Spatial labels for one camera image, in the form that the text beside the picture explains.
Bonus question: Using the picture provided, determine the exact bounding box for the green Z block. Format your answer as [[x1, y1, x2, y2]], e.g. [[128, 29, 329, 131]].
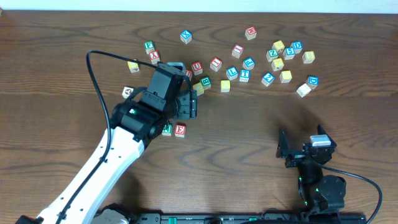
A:
[[266, 49, 279, 62]]

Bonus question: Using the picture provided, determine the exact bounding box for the yellow O block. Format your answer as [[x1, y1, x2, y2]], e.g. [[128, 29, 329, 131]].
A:
[[220, 80, 231, 93]]

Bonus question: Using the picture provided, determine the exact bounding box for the green F block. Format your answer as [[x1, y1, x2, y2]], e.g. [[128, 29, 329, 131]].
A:
[[144, 40, 155, 54]]

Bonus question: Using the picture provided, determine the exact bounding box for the green N block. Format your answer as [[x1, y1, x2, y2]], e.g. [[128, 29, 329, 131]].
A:
[[162, 124, 172, 136]]

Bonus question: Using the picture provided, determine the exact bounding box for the blue D block far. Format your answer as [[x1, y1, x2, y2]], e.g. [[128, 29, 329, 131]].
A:
[[290, 41, 303, 54]]

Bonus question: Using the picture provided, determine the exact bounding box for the blue L block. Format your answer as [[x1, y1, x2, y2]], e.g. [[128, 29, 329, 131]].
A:
[[226, 66, 239, 80]]

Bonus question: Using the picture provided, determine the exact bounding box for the yellow B block right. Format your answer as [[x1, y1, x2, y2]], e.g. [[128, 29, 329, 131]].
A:
[[302, 51, 315, 64]]

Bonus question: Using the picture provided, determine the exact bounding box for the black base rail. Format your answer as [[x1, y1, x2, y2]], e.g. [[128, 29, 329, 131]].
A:
[[93, 212, 368, 224]]

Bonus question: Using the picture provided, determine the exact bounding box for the red E block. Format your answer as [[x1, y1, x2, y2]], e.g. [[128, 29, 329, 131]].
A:
[[174, 124, 186, 138]]

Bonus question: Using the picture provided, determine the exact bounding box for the red Y block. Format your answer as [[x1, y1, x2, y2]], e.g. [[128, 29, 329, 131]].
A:
[[149, 50, 160, 65]]

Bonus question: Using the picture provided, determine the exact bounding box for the white picture block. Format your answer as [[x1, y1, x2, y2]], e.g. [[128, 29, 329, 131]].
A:
[[122, 86, 134, 99]]

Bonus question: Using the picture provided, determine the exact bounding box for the blue X block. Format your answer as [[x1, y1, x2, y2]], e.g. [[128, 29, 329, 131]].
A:
[[180, 30, 192, 44]]

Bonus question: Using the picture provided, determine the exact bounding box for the blue 5 block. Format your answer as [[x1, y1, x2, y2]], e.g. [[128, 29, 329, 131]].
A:
[[283, 47, 295, 60]]

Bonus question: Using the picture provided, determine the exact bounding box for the blue d block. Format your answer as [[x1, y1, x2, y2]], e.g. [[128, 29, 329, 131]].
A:
[[290, 41, 303, 54], [306, 76, 319, 90]]

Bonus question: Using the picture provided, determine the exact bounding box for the red i block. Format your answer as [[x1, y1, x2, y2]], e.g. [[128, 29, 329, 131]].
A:
[[231, 44, 244, 58], [210, 57, 223, 72]]

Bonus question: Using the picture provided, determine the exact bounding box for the yellow block centre right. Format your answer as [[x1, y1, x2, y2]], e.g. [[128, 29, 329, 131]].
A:
[[271, 58, 284, 72]]

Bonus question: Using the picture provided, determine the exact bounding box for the blue T block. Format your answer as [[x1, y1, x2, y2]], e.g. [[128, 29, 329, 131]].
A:
[[239, 69, 251, 82]]

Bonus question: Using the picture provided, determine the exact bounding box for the blue D block near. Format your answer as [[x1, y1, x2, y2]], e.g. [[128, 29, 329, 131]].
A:
[[306, 76, 319, 90]]

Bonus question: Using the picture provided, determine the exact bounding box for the yellow block far left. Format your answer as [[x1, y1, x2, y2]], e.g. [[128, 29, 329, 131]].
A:
[[127, 61, 139, 73]]

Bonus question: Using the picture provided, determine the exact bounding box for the red u block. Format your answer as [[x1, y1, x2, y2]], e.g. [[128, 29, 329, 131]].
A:
[[185, 70, 193, 80], [192, 61, 203, 75]]

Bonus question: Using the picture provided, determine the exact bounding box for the yellow S block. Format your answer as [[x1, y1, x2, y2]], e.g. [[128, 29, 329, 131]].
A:
[[279, 70, 292, 83]]

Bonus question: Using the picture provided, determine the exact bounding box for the yellow block near B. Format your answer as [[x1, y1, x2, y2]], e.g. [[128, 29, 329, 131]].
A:
[[193, 82, 205, 96]]

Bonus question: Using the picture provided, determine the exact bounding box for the red M block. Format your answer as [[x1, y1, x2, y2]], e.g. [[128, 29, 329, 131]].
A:
[[245, 26, 257, 40]]

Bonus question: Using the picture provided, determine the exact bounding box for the green B block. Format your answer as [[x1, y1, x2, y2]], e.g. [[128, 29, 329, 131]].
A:
[[200, 76, 211, 90]]

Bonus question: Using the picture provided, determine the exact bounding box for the blue 2 block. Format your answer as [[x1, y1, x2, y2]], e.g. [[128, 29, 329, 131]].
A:
[[261, 72, 275, 86]]

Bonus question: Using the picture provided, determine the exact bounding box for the plain block red 3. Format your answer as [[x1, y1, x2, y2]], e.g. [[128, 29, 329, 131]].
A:
[[296, 83, 312, 98]]

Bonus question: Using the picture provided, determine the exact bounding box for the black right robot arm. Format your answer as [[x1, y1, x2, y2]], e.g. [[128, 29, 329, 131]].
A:
[[276, 125, 346, 213]]

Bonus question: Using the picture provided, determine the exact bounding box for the blue P block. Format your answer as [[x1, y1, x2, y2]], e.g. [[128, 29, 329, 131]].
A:
[[243, 57, 255, 70]]

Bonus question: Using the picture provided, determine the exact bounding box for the yellow picture block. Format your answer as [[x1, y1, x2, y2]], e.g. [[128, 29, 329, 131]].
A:
[[272, 40, 285, 54]]

